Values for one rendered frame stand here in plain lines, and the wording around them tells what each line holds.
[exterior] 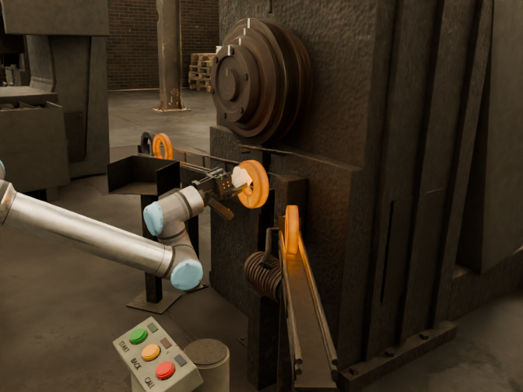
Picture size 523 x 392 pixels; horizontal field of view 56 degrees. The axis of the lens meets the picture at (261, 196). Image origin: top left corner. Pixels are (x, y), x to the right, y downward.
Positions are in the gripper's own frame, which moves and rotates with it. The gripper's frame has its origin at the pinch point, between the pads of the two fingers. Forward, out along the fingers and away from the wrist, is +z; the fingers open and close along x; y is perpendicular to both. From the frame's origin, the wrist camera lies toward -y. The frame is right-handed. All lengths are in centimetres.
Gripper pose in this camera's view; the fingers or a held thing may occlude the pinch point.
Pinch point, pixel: (251, 178)
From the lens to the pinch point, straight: 160.0
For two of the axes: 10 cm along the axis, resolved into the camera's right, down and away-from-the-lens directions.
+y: -1.9, -8.7, -4.6
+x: -5.8, -2.8, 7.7
